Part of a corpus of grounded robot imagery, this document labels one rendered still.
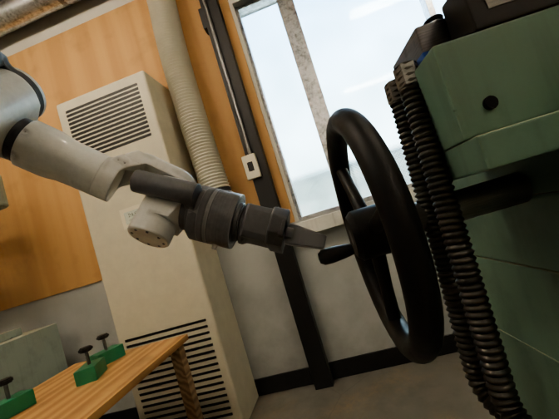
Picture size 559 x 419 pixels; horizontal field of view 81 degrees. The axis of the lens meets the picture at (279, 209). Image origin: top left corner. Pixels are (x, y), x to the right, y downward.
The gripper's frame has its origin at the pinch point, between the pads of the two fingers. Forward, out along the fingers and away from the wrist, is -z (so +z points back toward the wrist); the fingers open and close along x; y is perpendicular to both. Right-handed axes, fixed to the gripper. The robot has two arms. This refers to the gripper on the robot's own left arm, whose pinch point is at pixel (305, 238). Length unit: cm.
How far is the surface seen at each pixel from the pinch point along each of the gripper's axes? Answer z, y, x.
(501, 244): -26.0, 4.7, 4.8
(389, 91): -5.5, 16.5, 16.1
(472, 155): -11.8, 6.2, 24.0
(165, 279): 60, -18, -111
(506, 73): -13.2, 13.9, 25.1
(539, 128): -15.7, 8.7, 26.0
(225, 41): 65, 112, -100
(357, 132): -1.9, 6.1, 24.2
